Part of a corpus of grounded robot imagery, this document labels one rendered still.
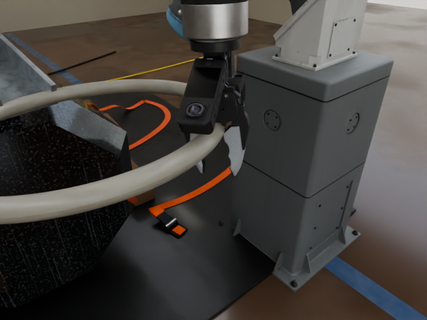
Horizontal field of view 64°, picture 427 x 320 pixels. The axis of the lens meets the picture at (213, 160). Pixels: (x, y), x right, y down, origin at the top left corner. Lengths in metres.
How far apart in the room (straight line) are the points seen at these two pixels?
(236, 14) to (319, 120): 0.69
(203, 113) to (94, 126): 0.84
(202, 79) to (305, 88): 0.67
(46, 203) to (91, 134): 0.83
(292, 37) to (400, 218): 1.18
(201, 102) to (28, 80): 0.56
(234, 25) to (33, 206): 0.32
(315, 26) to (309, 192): 0.54
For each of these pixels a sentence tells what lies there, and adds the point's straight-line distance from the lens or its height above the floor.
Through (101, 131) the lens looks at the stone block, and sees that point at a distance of 1.25.
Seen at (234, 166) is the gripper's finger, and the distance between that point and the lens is 0.54.
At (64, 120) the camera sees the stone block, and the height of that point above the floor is 0.72.
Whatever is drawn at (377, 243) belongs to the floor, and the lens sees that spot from 1.82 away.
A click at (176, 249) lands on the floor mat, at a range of 1.61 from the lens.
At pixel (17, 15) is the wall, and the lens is 6.61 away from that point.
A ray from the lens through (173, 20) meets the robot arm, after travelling 0.65.
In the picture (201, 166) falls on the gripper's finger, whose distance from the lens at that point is 0.55.
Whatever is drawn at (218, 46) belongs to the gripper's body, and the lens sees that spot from 0.47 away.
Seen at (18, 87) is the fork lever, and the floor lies 0.92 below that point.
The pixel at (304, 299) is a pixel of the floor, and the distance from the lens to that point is 1.50.
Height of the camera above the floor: 1.19
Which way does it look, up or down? 33 degrees down
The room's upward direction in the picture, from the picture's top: straight up
